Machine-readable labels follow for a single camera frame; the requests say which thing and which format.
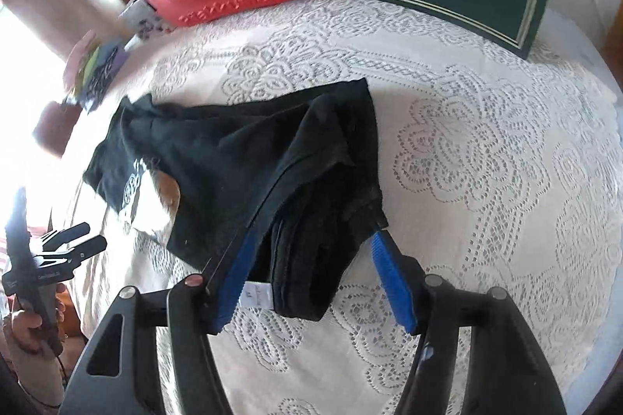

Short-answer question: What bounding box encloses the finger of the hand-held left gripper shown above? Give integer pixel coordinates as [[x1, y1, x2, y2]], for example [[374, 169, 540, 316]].
[[49, 235, 109, 277], [41, 223, 91, 250]]

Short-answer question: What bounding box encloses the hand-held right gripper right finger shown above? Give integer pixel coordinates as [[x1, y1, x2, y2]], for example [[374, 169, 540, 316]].
[[369, 230, 568, 415]]

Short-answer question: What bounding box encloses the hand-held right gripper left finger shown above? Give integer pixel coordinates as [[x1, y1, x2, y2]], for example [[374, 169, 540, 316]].
[[57, 227, 260, 415]]

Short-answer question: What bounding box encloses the black t-shirt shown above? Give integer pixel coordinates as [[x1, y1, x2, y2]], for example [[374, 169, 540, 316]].
[[83, 79, 390, 319]]

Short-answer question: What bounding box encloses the person's left hand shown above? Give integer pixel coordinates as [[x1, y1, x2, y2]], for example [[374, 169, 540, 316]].
[[2, 281, 69, 355]]

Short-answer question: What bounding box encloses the white lace tablecloth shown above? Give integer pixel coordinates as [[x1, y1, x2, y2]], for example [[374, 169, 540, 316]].
[[63, 0, 616, 415]]

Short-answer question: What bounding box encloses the brown wooden stool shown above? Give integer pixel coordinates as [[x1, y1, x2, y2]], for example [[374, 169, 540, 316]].
[[32, 101, 83, 160]]

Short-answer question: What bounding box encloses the small patterned box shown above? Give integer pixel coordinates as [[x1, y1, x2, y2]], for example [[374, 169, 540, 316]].
[[118, 0, 177, 40]]

